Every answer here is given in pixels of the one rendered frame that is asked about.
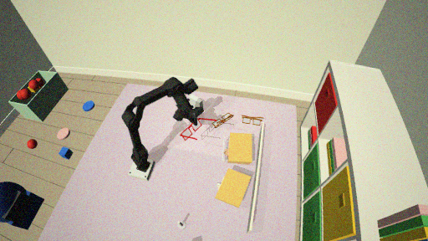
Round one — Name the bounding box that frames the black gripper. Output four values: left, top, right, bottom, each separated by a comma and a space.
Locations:
176, 98, 204, 126

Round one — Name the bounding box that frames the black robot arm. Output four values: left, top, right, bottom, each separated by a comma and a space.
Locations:
122, 77, 198, 172

